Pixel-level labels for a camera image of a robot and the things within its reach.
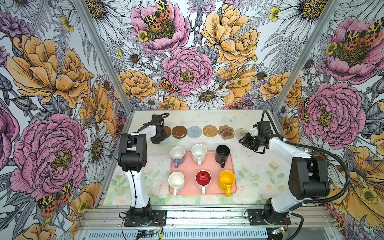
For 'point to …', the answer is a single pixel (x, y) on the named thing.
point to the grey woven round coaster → (194, 132)
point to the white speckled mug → (199, 153)
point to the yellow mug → (227, 181)
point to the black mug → (222, 154)
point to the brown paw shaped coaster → (226, 132)
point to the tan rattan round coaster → (210, 131)
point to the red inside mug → (203, 178)
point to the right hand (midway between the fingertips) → (240, 145)
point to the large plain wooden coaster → (168, 130)
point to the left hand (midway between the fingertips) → (162, 141)
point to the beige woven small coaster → (240, 133)
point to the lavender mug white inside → (177, 154)
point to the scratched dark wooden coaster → (179, 131)
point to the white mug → (176, 181)
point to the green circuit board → (147, 231)
